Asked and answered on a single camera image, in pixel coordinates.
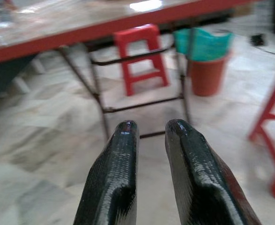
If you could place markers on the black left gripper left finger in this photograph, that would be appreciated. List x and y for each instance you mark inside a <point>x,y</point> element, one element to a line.
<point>118,164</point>

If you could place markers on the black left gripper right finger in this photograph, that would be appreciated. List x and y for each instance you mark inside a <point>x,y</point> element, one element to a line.
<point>198,168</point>

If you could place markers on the orange plastic rubbish bin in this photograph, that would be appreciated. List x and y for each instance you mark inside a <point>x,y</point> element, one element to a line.
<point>206,77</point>

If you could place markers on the green plastic bin bag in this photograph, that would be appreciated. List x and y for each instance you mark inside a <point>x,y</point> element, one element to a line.
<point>205,47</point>

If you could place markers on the folding table with red edge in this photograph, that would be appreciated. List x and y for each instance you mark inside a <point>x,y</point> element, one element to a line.
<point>57,40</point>

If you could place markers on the small black box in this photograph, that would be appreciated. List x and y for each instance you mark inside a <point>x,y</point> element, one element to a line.
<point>257,39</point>

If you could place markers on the dark metal table leg frame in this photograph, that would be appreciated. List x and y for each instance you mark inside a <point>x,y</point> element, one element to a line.
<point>137,105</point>

